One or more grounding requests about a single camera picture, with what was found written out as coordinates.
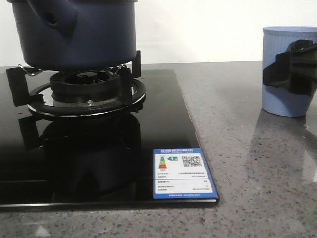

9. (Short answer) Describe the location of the light blue ribbed cup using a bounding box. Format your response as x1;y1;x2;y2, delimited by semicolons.
262;26;317;117

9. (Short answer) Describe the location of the black gas burner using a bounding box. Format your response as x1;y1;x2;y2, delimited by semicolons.
50;71;121;103

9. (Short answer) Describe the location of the black glass gas stove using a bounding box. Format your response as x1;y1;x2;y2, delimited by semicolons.
0;69;219;211

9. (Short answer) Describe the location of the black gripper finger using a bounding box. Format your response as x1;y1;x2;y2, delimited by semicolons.
263;39;317;95

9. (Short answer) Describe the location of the blue energy label sticker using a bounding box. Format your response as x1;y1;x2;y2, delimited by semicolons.
153;148;218;200

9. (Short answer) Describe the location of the dark blue cooking pot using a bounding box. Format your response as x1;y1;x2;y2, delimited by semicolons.
11;0;136;71

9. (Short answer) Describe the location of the black pot support grate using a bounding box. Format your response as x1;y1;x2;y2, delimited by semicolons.
6;51;146;118

